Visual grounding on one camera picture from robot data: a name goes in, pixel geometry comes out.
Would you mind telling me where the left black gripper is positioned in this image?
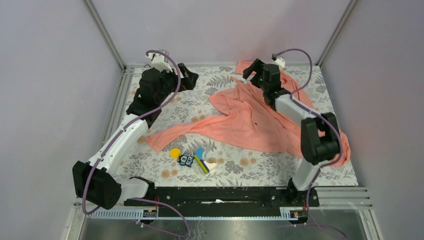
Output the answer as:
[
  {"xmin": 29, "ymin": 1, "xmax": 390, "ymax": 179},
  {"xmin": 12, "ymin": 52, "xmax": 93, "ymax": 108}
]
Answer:
[{"xmin": 156, "ymin": 63, "xmax": 199, "ymax": 105}]

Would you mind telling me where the salmon pink jacket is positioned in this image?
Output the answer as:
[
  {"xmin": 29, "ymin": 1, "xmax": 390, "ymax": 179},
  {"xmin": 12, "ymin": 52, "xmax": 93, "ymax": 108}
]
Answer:
[{"xmin": 146, "ymin": 60, "xmax": 351, "ymax": 168}]

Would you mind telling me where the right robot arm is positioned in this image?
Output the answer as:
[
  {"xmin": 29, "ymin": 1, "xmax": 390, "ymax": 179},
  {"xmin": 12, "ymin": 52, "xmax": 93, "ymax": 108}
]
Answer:
[{"xmin": 242, "ymin": 57, "xmax": 343, "ymax": 206}]

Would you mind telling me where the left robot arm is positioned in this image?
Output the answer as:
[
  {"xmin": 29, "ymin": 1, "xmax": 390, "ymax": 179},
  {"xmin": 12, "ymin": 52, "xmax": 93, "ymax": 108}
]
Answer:
[{"xmin": 72, "ymin": 63, "xmax": 199, "ymax": 210}]

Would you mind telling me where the floral patterned mat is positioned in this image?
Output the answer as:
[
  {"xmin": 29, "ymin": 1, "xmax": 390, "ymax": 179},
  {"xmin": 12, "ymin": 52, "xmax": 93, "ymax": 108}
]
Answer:
[{"xmin": 106, "ymin": 65, "xmax": 359, "ymax": 188}]

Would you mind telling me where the blue triangular block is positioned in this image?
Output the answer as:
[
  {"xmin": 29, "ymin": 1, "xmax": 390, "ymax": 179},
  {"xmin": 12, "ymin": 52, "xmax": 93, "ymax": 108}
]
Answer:
[{"xmin": 194, "ymin": 147, "xmax": 205, "ymax": 160}]

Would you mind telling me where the yellow round disc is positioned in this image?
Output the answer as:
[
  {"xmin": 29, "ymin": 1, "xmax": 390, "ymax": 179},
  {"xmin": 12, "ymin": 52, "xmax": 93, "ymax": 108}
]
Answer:
[{"xmin": 169, "ymin": 148, "xmax": 181, "ymax": 159}]

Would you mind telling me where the black owl toy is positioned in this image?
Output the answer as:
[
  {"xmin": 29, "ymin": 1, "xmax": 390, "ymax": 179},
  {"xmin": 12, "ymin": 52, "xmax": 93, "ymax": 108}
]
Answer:
[{"xmin": 177, "ymin": 153, "xmax": 194, "ymax": 168}]

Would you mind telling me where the green purple flat block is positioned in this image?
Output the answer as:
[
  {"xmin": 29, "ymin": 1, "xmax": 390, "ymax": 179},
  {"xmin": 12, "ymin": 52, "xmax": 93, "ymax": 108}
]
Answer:
[{"xmin": 194, "ymin": 154, "xmax": 210, "ymax": 174}]

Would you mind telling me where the white arch block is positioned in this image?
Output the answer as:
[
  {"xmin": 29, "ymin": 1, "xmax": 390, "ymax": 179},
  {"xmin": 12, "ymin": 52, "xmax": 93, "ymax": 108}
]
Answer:
[{"xmin": 203, "ymin": 161, "xmax": 217, "ymax": 174}]

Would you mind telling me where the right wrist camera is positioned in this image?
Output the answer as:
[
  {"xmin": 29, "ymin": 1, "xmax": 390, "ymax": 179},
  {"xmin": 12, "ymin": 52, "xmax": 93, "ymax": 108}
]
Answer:
[{"xmin": 271, "ymin": 54, "xmax": 286, "ymax": 71}]

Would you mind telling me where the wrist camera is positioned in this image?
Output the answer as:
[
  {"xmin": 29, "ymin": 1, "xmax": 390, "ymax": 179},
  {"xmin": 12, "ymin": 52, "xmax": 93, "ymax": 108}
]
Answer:
[
  {"xmin": 146, "ymin": 53, "xmax": 173, "ymax": 73},
  {"xmin": 271, "ymin": 54, "xmax": 286, "ymax": 71}
]

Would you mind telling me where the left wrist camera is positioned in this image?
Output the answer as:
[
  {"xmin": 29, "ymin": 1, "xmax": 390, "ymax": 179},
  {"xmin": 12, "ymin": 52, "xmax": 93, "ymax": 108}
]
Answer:
[{"xmin": 146, "ymin": 53, "xmax": 173, "ymax": 73}]

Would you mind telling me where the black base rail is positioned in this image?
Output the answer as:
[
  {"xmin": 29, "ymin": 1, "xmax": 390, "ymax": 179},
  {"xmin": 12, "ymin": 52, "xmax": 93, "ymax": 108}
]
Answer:
[{"xmin": 124, "ymin": 186, "xmax": 320, "ymax": 212}]

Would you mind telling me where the white slotted cable duct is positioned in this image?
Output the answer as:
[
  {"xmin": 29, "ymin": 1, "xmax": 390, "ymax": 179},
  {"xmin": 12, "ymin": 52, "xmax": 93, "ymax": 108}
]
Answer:
[{"xmin": 88, "ymin": 206, "xmax": 298, "ymax": 221}]

